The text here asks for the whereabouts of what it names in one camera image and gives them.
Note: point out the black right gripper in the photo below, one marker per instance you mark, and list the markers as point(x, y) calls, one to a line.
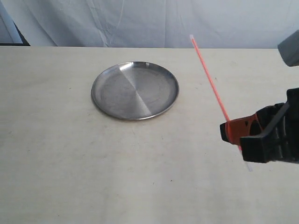
point(279, 141)

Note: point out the thin pink stick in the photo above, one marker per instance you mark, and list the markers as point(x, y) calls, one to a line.
point(220, 103)

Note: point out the round stainless steel plate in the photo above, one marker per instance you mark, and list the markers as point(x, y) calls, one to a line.
point(135, 90)

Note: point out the white backdrop curtain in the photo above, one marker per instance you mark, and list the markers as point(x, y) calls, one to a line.
point(154, 23)

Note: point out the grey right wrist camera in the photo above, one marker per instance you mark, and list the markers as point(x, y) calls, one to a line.
point(289, 49)

